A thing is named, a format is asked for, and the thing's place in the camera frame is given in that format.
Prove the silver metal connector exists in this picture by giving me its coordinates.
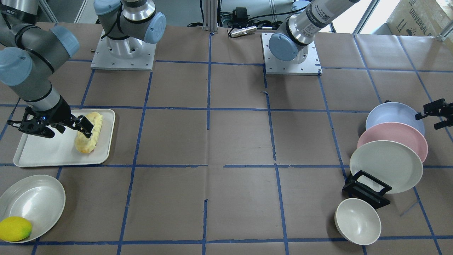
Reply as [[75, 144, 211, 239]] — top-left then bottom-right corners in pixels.
[[228, 26, 257, 38]]

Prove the yellow lemon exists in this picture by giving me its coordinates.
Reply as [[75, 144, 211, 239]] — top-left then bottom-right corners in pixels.
[[0, 216, 33, 242]]

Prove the pink plate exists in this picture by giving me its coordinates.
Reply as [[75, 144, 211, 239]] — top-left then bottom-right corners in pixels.
[[357, 122, 428, 162]]

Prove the beige plate in rack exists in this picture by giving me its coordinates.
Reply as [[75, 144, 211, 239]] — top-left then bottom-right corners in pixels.
[[349, 140, 423, 194]]

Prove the beige shallow plate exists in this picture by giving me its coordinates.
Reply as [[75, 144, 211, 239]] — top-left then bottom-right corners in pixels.
[[0, 175, 66, 244]]

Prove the light blue plate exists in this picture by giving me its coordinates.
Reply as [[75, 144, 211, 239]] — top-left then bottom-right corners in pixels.
[[365, 102, 425, 135]]

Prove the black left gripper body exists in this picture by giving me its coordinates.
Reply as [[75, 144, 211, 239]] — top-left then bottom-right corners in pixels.
[[444, 103, 453, 123]]

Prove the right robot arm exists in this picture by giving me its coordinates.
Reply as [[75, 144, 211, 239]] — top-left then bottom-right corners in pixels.
[[1, 0, 166, 138]]

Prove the aluminium frame post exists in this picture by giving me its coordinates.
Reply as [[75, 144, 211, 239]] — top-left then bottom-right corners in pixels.
[[202, 0, 220, 34]]

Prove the beige bowl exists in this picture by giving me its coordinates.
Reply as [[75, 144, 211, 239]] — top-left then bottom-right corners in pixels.
[[334, 198, 382, 245]]

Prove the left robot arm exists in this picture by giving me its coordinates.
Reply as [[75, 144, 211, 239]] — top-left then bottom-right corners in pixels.
[[268, 0, 452, 130]]

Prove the black plate rack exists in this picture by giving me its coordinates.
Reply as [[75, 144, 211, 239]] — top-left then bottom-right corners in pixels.
[[342, 170, 392, 209]]

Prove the black power adapter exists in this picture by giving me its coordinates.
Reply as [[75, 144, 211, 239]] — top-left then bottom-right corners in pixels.
[[233, 7, 248, 22]]

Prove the cardboard box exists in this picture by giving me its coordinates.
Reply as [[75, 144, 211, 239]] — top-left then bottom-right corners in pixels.
[[386, 0, 453, 36]]

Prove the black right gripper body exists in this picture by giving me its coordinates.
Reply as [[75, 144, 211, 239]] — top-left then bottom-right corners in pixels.
[[7, 96, 84, 138]]

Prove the white rectangular tray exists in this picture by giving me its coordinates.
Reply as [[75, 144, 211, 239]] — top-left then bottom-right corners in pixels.
[[13, 109, 115, 168]]

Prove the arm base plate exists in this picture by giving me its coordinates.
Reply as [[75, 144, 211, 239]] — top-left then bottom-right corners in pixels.
[[91, 36, 156, 71], [262, 33, 322, 75]]

